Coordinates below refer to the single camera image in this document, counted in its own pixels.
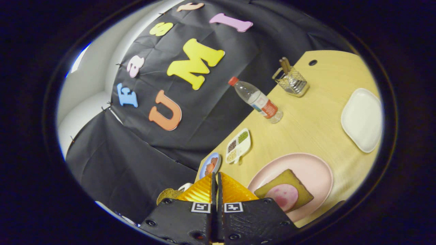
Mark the clear water bottle red cap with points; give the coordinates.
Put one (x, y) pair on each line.
(259, 100)

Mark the blue plate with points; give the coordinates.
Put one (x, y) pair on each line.
(218, 157)

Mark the pink round plate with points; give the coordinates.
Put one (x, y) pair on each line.
(306, 166)

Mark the brown bread slice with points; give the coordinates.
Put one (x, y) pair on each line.
(168, 194)
(289, 178)

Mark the ceiling light panel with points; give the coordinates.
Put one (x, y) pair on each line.
(80, 58)

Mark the white divided condiment dish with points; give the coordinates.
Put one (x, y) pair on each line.
(240, 144)

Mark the white square plate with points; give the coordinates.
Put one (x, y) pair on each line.
(361, 119)

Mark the pink ham slice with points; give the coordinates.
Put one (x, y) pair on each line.
(284, 195)

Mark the white toaster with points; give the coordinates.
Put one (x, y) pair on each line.
(186, 186)

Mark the red tomato slices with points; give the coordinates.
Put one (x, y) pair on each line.
(210, 166)

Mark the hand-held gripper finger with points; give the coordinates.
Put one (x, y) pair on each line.
(219, 194)
(214, 194)

